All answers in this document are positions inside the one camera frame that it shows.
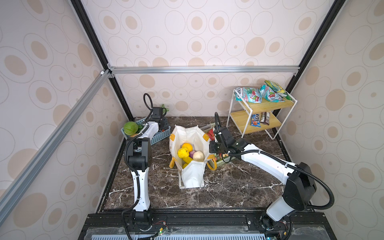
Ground white cauliflower toy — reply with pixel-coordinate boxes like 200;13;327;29
192;151;205;162

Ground yellow banana toy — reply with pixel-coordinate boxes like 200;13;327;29
182;157;193;169

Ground yellow lemon toy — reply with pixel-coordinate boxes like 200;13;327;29
177;147;190;159

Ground white canvas grocery bag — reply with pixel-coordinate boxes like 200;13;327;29
169;125;218;189

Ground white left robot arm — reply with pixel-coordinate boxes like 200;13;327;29
121;106;171;213

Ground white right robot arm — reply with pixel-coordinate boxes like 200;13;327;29
210;126;335;224

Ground green candy snack bag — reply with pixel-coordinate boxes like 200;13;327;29
235;87;262;104

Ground teal candy snack bag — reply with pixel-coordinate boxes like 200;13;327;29
260;85;284;103

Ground yellow green snack bag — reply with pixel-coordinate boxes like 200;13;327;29
265;80;292;100

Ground white daikon radish toy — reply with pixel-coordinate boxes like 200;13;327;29
162;104;169;114

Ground red apple toy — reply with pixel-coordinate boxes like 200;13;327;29
207;129;215;141

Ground light green perforated basket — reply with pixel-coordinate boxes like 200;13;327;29
200;123;231;171

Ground blue perforated basket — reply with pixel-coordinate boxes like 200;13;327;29
121;119;171;145

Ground green cabbage toy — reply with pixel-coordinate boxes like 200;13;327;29
123;122;139;136

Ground blue candy packet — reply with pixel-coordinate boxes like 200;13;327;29
251;114;261;128

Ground brown chocolate bar packet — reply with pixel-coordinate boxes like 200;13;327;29
260;112;271;126

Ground white wire wooden shelf rack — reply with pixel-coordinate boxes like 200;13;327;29
227;90;298;140

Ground horizontal aluminium frame bar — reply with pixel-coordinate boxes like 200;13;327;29
110;66;300;75

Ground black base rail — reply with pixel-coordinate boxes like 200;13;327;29
78;209;336;240

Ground diagonal aluminium frame bar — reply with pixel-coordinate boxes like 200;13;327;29
1;69;112;225

